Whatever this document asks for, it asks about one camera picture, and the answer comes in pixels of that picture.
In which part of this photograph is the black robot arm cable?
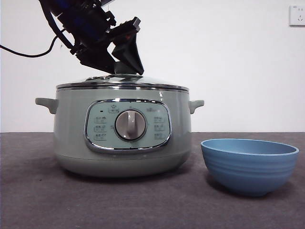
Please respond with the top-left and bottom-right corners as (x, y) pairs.
(0, 28), (72, 58)

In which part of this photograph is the white wall socket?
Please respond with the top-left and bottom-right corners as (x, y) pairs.
(289, 5), (305, 26)

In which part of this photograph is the glass lid with green knob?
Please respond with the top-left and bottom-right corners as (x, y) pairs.
(56, 61), (190, 92)

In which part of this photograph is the pale green electric steamer pot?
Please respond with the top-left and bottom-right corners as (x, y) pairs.
(35, 87), (205, 177)

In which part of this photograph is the blue ribbed bowl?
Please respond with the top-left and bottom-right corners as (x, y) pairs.
(200, 138), (300, 197)

